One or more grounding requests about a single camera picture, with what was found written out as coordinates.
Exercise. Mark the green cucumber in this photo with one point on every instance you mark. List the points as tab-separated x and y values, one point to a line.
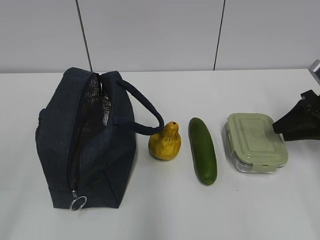
203	151

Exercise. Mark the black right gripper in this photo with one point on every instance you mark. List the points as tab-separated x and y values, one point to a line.
302	122

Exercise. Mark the navy blue lunch bag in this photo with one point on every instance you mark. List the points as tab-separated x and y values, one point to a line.
86	138

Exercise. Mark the yellow pear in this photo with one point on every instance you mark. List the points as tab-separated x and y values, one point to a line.
166	144

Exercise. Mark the green lidded glass container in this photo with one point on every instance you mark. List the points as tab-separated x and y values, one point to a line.
253	145

